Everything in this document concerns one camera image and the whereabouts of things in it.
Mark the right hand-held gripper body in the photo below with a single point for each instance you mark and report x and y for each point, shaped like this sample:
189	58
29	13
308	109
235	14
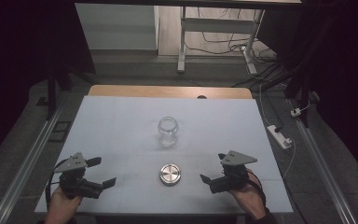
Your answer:
230	183

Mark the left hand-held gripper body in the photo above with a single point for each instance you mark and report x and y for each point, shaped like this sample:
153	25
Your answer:
77	186

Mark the round silver metal lid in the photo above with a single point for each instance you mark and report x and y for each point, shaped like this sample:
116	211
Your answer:
170	174

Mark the clear glass jar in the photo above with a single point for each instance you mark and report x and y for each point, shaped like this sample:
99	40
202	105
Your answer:
167	139

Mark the person's right hand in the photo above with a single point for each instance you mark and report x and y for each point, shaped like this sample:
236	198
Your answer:
249	199

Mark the person's left hand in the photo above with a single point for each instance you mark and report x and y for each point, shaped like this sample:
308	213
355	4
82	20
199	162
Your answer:
62	207

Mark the black floor plate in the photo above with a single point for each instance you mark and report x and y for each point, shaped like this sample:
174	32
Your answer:
57	137

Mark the white table mat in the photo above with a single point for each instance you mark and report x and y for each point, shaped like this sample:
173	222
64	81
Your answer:
121	124

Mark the white power strip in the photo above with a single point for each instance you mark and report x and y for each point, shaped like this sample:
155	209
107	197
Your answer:
278	135

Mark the black plug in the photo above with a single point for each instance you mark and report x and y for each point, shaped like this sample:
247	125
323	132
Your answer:
279	128

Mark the black metal stand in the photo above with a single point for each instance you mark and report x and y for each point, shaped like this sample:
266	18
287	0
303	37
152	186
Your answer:
304	102
51	99

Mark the wooden table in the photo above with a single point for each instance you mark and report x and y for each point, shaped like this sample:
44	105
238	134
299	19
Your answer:
167	91

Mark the small white adapter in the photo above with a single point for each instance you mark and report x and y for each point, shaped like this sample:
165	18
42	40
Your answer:
296	112

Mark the black curtain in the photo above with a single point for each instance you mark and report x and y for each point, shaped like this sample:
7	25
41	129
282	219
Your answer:
348	62
12	62

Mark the aluminium floor rail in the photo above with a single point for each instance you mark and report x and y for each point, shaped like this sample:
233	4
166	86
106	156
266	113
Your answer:
320	161
24	169

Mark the white desk frame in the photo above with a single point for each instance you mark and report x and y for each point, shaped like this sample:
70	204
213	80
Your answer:
214	25

